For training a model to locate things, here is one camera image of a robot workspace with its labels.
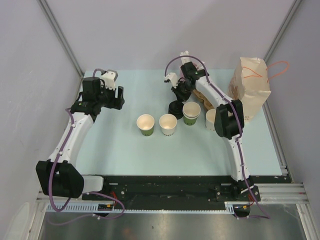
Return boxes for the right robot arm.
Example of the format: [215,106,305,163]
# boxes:
[164,61,255,201]

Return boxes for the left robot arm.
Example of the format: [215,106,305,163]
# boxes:
[35,86,125,200]

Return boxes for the brown paper takeout bag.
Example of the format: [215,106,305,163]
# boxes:
[226,56,291,123]

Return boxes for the stack of black lids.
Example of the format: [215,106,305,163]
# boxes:
[168,100,184,120]

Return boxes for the brown cardboard cup carrier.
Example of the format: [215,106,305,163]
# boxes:
[192,89,214,111]

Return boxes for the white wrapped straws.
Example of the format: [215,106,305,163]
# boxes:
[180,50,191,65]

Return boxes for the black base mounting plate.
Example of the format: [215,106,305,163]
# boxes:
[82,174,292,202]

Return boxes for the white cable duct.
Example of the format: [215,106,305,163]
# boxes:
[46,201,253,215]

